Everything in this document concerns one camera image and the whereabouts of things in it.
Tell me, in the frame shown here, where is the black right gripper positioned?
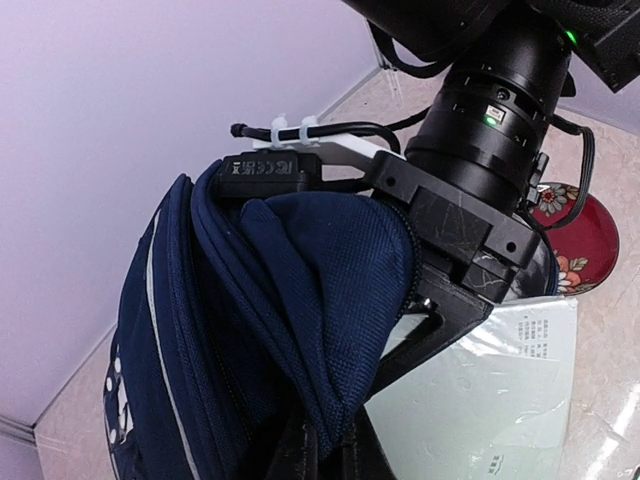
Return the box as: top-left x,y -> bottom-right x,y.
367,150 -> 553,399

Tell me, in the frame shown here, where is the pale green thin book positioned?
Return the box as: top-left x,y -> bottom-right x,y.
366,297 -> 577,479

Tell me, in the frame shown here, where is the navy blue student backpack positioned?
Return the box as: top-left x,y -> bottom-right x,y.
104,164 -> 414,479

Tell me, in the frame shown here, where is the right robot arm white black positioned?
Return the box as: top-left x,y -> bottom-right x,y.
353,1 -> 639,392

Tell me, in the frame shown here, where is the red floral plate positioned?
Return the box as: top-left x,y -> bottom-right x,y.
530,182 -> 620,296

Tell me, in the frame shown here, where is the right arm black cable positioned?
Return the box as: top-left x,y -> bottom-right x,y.
228,112 -> 431,151

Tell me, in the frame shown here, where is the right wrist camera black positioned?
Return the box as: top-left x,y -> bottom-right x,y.
214,117 -> 396,199

